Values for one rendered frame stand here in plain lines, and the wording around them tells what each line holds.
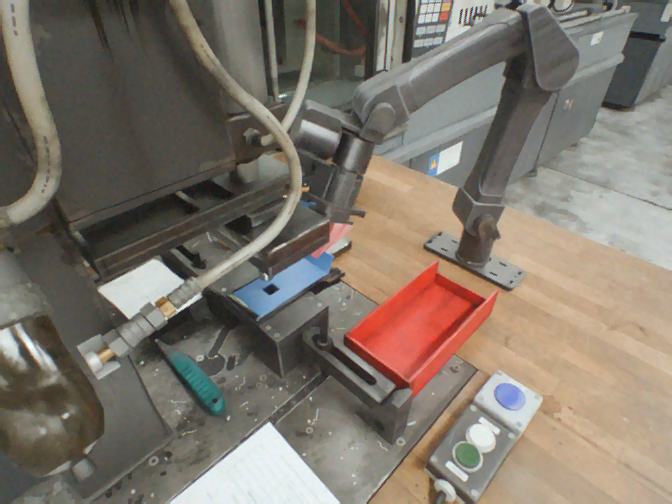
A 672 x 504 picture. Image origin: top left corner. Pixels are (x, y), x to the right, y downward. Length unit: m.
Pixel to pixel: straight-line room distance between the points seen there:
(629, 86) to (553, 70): 4.44
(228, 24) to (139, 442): 0.48
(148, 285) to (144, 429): 0.27
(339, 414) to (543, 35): 0.58
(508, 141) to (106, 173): 0.57
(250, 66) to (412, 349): 0.46
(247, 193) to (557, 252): 0.68
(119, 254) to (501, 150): 0.57
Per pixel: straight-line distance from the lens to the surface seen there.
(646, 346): 0.84
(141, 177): 0.40
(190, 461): 0.61
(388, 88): 0.60
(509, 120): 0.71
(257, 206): 0.52
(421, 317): 0.72
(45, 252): 0.40
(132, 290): 0.77
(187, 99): 0.40
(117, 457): 0.60
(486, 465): 0.57
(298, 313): 0.61
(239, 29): 0.45
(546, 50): 0.67
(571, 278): 0.91
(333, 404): 0.62
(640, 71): 5.08
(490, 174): 0.74
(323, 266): 0.67
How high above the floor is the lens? 1.43
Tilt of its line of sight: 38 degrees down
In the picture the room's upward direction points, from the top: straight up
